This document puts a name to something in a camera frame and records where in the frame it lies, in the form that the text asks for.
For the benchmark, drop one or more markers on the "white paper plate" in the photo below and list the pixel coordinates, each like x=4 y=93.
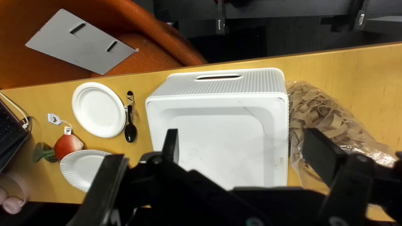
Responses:
x=98 y=109
x=81 y=167

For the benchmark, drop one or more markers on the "black plastic spoon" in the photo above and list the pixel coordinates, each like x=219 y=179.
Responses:
x=130 y=129

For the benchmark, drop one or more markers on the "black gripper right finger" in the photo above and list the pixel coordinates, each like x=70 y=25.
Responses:
x=348 y=177

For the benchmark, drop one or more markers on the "white ribbed plastic tub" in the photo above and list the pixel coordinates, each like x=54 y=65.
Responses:
x=233 y=124

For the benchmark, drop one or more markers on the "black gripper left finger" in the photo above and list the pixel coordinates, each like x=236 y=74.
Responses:
x=98 y=207

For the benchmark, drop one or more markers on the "small white tag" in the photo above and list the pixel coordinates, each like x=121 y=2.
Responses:
x=53 y=118

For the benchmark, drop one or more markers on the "clear bag of rubber bands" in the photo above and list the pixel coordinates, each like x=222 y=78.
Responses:
x=313 y=108

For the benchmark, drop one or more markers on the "grey flat board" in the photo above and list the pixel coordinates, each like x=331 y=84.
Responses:
x=77 y=41

